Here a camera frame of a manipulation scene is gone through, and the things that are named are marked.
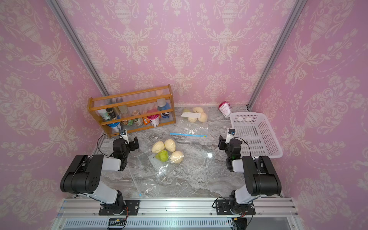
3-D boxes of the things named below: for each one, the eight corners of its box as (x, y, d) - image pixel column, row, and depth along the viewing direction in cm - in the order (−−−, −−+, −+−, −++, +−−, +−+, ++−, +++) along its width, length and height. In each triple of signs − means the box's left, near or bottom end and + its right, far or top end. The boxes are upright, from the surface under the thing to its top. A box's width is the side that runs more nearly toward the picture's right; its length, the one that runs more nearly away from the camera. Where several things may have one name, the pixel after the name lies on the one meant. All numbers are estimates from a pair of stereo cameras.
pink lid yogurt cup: (220, 118, 115) (222, 111, 109) (218, 108, 123) (220, 101, 117) (229, 118, 115) (232, 111, 109) (227, 108, 123) (229, 101, 117)
